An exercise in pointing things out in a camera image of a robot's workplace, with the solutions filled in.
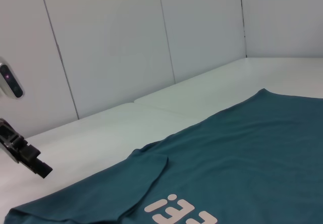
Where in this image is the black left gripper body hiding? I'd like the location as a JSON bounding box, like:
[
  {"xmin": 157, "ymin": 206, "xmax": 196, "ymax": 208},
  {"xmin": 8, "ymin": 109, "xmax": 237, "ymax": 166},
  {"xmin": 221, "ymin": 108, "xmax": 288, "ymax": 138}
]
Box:
[{"xmin": 0, "ymin": 118, "xmax": 27, "ymax": 164}]

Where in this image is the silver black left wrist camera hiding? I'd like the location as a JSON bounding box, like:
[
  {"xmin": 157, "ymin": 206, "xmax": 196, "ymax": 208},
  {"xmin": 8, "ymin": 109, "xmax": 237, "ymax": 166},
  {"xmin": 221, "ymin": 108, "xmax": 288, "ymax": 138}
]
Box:
[{"xmin": 0, "ymin": 57, "xmax": 25, "ymax": 99}]

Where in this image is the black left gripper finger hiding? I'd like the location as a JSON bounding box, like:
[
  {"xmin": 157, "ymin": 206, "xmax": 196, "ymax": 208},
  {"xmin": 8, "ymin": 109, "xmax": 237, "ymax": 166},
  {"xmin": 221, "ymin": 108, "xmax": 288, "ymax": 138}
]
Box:
[{"xmin": 21, "ymin": 143, "xmax": 53, "ymax": 178}]

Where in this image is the teal shirt with FREE print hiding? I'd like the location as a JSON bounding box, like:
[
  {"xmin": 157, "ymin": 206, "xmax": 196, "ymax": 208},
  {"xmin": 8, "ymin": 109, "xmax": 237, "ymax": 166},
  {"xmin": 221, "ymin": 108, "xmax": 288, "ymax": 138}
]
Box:
[{"xmin": 4, "ymin": 88, "xmax": 323, "ymax": 224}]

